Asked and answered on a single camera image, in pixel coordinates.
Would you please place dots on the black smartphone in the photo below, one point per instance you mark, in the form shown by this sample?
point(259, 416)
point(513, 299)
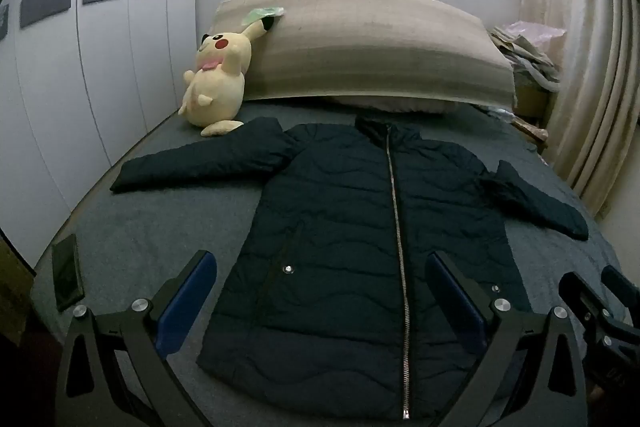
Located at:
point(67, 280)

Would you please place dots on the clutter pile on nightstand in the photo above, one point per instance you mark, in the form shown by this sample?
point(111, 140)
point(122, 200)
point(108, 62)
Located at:
point(536, 78)

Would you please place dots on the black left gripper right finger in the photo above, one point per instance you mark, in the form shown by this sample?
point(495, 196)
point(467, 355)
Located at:
point(550, 389)

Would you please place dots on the dark puffer jacket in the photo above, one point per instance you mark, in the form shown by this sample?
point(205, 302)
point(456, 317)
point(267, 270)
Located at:
point(327, 309)

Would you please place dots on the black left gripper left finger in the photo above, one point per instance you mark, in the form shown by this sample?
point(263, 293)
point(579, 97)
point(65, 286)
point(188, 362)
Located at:
point(114, 369)

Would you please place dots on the yellow Pikachu plush toy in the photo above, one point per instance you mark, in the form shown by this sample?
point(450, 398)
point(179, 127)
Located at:
point(215, 88)

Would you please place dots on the green packet on blanket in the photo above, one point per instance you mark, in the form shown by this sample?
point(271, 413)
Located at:
point(260, 13)

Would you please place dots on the beige curtain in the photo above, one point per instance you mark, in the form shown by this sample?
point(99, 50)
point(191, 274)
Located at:
point(594, 115)

